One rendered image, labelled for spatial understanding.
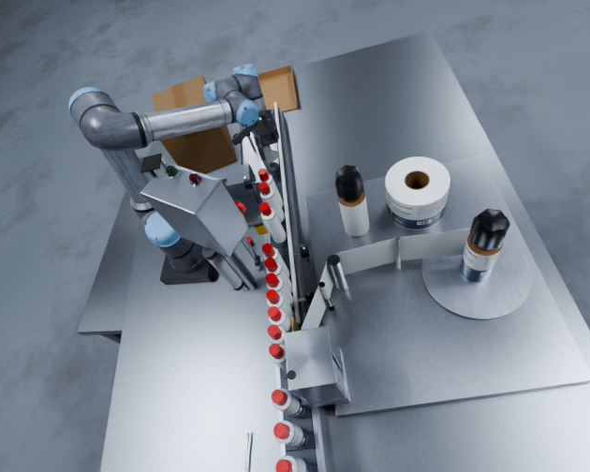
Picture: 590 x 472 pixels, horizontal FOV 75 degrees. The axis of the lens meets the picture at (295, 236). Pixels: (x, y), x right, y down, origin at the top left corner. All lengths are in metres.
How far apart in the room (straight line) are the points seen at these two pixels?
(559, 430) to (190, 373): 1.07
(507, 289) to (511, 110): 1.97
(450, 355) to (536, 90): 2.39
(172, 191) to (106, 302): 0.92
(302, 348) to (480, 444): 0.55
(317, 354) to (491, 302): 0.57
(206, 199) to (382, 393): 0.73
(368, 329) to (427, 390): 0.23
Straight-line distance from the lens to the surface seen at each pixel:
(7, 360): 3.23
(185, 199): 0.84
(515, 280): 1.32
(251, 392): 1.31
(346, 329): 1.23
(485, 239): 1.07
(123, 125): 1.12
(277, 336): 1.07
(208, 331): 1.42
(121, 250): 1.81
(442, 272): 1.29
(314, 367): 0.94
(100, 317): 1.70
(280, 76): 2.18
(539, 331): 1.29
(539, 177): 2.74
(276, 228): 1.33
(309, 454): 1.19
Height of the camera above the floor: 2.05
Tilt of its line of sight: 56 degrees down
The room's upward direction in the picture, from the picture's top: 24 degrees counter-clockwise
